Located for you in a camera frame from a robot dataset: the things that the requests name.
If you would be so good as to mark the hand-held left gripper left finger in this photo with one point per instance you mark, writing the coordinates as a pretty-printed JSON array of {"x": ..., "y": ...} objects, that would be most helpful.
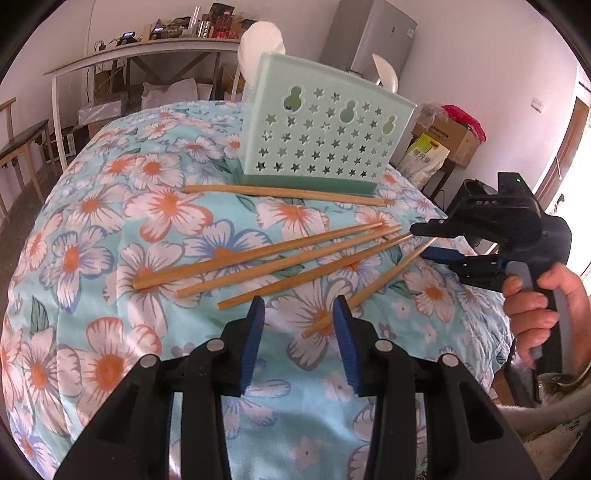
[{"x": 251, "y": 337}]

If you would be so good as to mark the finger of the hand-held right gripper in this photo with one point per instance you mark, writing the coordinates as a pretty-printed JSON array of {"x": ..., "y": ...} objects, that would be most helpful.
[
  {"x": 443, "y": 255},
  {"x": 438, "y": 228}
]

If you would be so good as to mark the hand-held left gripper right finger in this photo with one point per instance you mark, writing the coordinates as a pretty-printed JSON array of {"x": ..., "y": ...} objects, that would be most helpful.
[{"x": 345, "y": 341}]

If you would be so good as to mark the wooden chopstick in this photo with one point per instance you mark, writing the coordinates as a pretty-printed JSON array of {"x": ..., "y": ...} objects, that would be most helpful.
[
  {"x": 369, "y": 288},
  {"x": 314, "y": 272},
  {"x": 286, "y": 263},
  {"x": 258, "y": 254},
  {"x": 286, "y": 194}
]

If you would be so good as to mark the green star-cut utensil holder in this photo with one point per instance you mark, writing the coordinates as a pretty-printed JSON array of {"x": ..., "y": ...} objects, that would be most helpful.
[{"x": 323, "y": 134}]

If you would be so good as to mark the person's right forearm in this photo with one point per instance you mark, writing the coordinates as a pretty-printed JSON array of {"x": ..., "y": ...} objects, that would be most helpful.
[{"x": 554, "y": 417}]

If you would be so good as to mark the person's right hand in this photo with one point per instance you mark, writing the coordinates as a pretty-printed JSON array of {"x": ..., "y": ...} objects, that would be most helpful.
[{"x": 526, "y": 314}]

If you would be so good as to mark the wooden stool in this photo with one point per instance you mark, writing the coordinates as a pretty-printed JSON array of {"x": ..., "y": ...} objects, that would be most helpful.
[{"x": 441, "y": 184}]

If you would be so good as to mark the white and yellow rice bag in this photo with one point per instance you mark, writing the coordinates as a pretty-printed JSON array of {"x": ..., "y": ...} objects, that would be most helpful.
[{"x": 425, "y": 159}]

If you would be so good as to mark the brown cardboard box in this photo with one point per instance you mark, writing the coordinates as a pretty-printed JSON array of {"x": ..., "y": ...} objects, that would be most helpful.
[{"x": 450, "y": 138}]

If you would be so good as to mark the red cloth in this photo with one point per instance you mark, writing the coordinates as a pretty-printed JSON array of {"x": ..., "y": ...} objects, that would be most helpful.
[{"x": 464, "y": 121}]

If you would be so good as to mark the floral blue blanket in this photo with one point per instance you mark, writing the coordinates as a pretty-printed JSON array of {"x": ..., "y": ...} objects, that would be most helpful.
[{"x": 138, "y": 240}]

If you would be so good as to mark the grey refrigerator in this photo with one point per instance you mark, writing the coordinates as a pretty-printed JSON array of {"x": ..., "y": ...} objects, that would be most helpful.
[{"x": 369, "y": 32}]

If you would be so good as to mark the grey flat box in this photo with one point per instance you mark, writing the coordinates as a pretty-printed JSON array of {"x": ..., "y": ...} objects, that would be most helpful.
[{"x": 101, "y": 110}]

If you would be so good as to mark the dark red box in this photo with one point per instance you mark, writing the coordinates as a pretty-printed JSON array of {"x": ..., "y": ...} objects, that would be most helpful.
[{"x": 222, "y": 21}]

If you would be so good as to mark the wooden chair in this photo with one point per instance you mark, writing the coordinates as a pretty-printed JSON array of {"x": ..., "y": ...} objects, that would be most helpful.
[{"x": 23, "y": 138}]

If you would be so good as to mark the white long table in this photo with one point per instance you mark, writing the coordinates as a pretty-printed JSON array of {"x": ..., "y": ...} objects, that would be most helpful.
[{"x": 138, "y": 48}]

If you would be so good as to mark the black device with screen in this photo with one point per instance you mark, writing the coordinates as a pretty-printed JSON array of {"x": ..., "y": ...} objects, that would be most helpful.
[
  {"x": 127, "y": 38},
  {"x": 159, "y": 31}
]

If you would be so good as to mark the wooden door frame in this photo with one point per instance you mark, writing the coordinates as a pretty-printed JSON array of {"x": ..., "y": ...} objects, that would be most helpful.
[{"x": 565, "y": 152}]

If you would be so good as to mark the white wall socket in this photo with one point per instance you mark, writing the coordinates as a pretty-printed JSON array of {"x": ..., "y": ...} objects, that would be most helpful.
[{"x": 537, "y": 104}]

